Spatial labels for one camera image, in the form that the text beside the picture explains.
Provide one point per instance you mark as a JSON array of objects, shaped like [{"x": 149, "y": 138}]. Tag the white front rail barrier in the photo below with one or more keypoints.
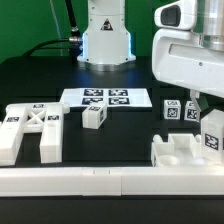
[{"x": 111, "y": 181}]

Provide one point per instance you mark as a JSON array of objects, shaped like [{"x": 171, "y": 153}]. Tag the white chair seat block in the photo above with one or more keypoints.
[{"x": 178, "y": 150}]

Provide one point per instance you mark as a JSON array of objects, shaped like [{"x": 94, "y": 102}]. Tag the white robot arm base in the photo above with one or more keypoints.
[{"x": 106, "y": 41}]

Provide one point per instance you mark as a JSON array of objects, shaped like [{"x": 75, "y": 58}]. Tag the white tagged cube right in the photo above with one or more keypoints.
[{"x": 191, "y": 113}]

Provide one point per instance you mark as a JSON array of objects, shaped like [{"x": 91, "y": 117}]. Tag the white tagged cube left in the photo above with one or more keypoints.
[{"x": 172, "y": 109}]

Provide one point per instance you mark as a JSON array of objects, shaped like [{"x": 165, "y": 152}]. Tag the white tag sheet plate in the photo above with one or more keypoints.
[{"x": 114, "y": 97}]

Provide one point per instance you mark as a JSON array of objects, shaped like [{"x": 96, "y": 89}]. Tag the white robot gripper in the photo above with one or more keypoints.
[{"x": 188, "y": 48}]

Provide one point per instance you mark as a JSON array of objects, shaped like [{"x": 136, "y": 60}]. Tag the white tagged cube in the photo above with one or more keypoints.
[
  {"x": 172, "y": 109},
  {"x": 191, "y": 113}
]

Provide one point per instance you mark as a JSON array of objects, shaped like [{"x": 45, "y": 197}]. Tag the white chair back frame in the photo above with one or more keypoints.
[{"x": 44, "y": 118}]

